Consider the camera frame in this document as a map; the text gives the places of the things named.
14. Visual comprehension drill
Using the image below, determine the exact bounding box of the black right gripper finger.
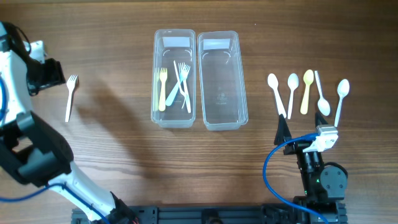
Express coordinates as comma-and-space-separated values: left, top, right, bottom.
274, 114, 292, 146
315, 111, 328, 127

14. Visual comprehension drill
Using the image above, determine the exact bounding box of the white spoon far left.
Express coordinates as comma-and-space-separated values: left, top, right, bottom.
267, 73, 287, 118

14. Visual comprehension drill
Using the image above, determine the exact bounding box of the right clear plastic container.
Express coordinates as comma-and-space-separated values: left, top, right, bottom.
198, 30, 248, 131

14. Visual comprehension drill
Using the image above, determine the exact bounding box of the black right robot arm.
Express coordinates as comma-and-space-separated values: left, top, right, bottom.
274, 112, 348, 204

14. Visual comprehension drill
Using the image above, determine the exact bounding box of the clear plastic container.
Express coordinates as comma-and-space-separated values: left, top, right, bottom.
198, 30, 248, 131
151, 29, 197, 128

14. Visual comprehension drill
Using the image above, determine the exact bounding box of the left clear plastic container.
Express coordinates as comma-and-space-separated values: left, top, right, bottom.
151, 29, 197, 128

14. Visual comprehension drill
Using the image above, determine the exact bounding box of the light blue plastic fork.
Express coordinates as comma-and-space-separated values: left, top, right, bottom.
165, 76, 183, 106

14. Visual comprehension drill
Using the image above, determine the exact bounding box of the translucent white plastic fork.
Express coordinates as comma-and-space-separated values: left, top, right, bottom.
174, 60, 186, 109

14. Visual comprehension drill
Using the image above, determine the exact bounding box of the yellow plastic fork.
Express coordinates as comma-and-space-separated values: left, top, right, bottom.
159, 68, 167, 111

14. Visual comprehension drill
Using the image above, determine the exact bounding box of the yellow plastic spoon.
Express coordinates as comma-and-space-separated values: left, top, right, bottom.
300, 70, 314, 114

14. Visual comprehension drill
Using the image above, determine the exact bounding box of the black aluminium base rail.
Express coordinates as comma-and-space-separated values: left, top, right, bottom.
70, 203, 348, 224

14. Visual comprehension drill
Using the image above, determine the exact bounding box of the white spoon far right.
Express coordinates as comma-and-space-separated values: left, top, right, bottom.
334, 79, 350, 127

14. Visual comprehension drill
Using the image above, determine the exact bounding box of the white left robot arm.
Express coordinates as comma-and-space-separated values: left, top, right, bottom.
1, 21, 139, 223

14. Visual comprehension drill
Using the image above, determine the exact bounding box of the white spoon bowl down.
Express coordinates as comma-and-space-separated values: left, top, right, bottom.
314, 70, 331, 116

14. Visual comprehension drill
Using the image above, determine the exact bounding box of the white spoon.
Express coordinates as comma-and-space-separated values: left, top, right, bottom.
287, 73, 299, 119
334, 79, 350, 127
267, 73, 287, 118

